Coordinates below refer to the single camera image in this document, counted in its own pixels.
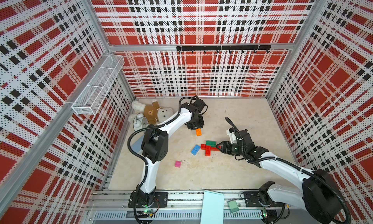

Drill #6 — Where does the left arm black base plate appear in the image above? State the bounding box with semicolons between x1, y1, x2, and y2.
128;191;169;208

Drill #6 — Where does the black wall hook rail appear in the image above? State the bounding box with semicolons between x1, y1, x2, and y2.
176;45;272;52

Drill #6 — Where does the pink small lego brick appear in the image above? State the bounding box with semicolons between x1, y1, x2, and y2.
175;161;182;168

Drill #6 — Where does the white teddy bear brown shirt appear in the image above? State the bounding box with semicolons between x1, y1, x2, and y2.
131;101;174;125

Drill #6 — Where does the orange lego brick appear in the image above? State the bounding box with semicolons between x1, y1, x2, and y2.
196;128;202;137

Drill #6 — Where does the green lego brick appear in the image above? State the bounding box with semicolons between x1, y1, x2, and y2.
206;140;216;148

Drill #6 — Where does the blue lego brick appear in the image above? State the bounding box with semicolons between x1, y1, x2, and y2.
191;145;201;156

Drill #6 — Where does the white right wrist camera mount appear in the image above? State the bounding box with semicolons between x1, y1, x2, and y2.
226;127;237;144

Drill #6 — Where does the light blue paper sheet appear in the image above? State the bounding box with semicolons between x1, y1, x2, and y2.
200;190;224;224

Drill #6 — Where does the small green box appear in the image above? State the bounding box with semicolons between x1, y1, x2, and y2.
227;200;239;213

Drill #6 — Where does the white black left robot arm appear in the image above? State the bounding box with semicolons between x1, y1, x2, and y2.
127;96;208;208

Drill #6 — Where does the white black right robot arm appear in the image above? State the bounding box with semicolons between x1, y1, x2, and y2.
216;117;352;224

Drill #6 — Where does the white alarm clock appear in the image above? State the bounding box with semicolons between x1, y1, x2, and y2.
128;113;149;131

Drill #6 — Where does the white wire wall basket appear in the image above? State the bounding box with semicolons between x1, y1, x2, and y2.
72;54;124;115

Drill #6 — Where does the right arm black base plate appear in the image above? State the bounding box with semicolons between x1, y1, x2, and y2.
240;191;282;208

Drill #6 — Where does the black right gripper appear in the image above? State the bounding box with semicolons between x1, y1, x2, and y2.
215;141;245;157

